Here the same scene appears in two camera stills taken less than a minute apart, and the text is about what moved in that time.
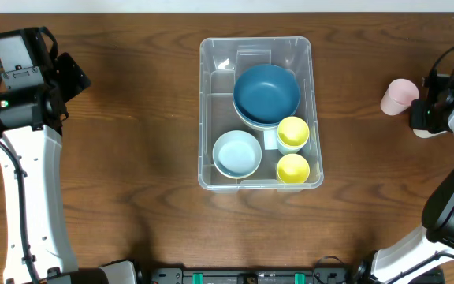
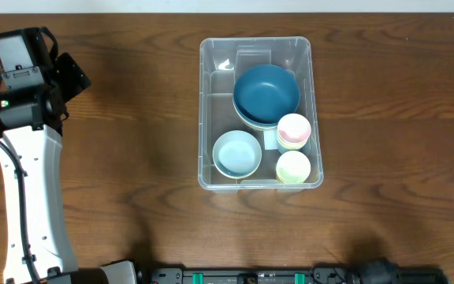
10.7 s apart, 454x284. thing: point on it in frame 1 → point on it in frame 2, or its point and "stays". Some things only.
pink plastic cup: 398,96 → 293,128
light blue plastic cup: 289,149 stays
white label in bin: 270,140 stays
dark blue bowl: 266,94 stays
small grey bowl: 236,155 stays
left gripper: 71,75 stays
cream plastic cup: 423,134 → 293,166
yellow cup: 292,168 → 279,180
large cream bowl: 261,128 stays
